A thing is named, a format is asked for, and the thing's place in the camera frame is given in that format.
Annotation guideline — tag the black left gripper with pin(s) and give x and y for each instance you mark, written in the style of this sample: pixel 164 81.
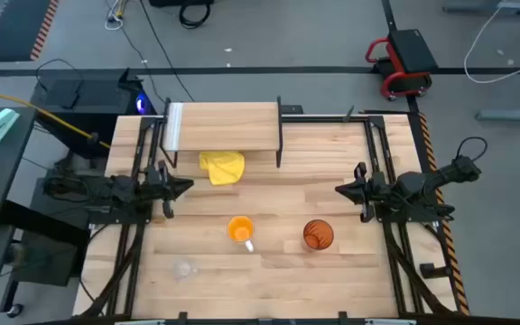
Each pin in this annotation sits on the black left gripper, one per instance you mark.
pixel 156 187

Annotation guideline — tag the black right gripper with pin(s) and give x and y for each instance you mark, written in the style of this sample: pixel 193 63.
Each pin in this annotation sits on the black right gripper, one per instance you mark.
pixel 370 192

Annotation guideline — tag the red faceted plastic tumbler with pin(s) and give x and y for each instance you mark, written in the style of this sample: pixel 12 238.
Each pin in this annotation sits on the red faceted plastic tumbler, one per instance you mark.
pixel 318 234

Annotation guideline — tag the white and yellow mug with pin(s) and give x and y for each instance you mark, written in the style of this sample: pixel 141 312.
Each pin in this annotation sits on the white and yellow mug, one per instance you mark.
pixel 240 230

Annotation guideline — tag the small clear glass cup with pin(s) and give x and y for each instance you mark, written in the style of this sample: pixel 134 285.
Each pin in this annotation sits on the small clear glass cup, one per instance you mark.
pixel 184 268

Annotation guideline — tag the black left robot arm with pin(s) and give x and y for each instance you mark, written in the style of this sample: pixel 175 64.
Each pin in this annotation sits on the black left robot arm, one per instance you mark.
pixel 106 189

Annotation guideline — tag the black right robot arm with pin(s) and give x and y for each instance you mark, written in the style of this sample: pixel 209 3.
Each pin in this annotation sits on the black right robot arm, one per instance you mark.
pixel 415 185

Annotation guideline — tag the yellow cloth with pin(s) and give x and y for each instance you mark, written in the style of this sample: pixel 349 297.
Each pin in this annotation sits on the yellow cloth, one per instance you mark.
pixel 224 169

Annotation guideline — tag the orange black hazard strip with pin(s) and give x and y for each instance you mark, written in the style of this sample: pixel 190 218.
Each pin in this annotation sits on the orange black hazard strip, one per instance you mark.
pixel 449 244

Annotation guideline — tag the black clamp block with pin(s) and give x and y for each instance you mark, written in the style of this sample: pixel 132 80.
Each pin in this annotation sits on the black clamp block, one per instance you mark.
pixel 431 271

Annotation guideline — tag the black computer tower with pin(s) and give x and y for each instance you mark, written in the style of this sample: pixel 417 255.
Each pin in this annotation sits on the black computer tower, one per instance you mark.
pixel 93 101

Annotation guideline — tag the black cart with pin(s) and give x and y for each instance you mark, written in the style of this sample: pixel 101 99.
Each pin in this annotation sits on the black cart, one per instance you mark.
pixel 48 257

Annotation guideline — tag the red and black rolling stool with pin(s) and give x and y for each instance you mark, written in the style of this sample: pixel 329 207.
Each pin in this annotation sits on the red and black rolling stool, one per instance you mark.
pixel 411 49

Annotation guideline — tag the black box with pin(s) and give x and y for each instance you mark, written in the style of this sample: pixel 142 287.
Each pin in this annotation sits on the black box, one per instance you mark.
pixel 179 2

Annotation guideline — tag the mint green stapler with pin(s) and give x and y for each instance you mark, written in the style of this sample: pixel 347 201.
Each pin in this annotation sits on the mint green stapler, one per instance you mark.
pixel 0 123

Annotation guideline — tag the grey metal table base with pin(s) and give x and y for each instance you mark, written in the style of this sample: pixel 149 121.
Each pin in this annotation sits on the grey metal table base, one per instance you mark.
pixel 476 6

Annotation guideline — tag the black mat with orange stripes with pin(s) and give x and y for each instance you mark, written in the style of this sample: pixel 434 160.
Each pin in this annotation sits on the black mat with orange stripes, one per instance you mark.
pixel 16 27

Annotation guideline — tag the wooden shelf with black frame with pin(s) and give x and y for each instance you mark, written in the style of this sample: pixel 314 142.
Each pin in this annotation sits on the wooden shelf with black frame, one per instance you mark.
pixel 228 126

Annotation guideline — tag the black aluminium rig frame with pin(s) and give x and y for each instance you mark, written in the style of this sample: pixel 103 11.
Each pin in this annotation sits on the black aluminium rig frame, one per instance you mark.
pixel 318 119

